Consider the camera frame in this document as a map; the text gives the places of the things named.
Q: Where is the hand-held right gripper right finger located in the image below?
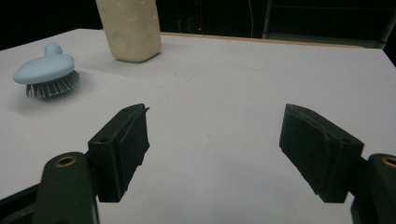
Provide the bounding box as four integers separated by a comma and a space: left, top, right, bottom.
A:
278, 103, 365, 203

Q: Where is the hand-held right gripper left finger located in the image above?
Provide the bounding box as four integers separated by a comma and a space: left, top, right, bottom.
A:
87, 103, 151, 203

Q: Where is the light blue hairbrush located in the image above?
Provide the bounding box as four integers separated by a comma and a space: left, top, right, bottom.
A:
12, 42, 80, 100

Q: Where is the metal stand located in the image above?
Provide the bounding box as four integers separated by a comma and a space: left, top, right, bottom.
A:
262, 0, 396, 49

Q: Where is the cream plastic bottle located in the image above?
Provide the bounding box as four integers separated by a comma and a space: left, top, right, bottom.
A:
94, 0, 163, 63

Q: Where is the thin white cable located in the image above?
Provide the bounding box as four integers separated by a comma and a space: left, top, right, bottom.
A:
247, 0, 254, 39

